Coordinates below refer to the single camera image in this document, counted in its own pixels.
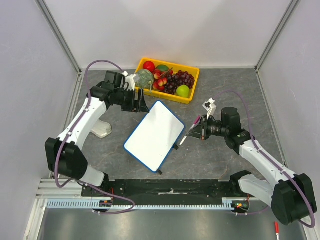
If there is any green pear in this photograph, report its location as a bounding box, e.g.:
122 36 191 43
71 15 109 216
176 84 190 98

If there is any light blue cable duct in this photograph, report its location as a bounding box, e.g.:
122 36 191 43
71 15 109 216
46 198 235 211

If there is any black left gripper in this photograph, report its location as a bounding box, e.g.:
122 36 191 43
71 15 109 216
114 88 150 114

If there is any yellow plastic fruit tray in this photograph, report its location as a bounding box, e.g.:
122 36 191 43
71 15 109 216
135 57 200 104

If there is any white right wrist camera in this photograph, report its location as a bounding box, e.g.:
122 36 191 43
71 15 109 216
202 98 217 119

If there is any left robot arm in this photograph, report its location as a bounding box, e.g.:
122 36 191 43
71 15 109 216
45 71 150 197

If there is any green mango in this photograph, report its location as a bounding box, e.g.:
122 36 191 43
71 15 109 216
156 64 169 72

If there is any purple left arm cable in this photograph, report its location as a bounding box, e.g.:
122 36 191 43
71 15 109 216
53 59 136 216

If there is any purple capped whiteboard marker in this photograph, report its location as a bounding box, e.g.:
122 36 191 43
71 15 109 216
179 115 201 146

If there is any red cherries cluster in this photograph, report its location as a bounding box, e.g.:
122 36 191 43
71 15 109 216
152 68 173 92

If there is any blue framed whiteboard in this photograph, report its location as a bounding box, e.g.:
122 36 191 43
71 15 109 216
123 100 185 173

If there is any red apple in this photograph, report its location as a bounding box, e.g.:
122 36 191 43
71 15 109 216
142 60 156 72

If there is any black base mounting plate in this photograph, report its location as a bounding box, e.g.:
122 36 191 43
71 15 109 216
81 178 241 206

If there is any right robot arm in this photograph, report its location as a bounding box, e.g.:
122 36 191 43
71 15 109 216
187 107 318 228

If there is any green netted melon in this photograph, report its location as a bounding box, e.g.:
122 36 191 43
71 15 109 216
135 69 154 89

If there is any red marker pen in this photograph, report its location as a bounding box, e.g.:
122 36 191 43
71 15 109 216
274 221 280 240

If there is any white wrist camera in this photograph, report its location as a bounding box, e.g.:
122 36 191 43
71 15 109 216
202 98 217 119
122 71 140 91

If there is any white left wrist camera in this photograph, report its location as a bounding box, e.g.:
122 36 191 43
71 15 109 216
122 71 140 91

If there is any white whiteboard eraser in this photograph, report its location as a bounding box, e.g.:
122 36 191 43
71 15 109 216
90 120 112 139

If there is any dark purple grape bunch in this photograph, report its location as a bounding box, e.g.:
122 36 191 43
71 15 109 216
164 70 195 96

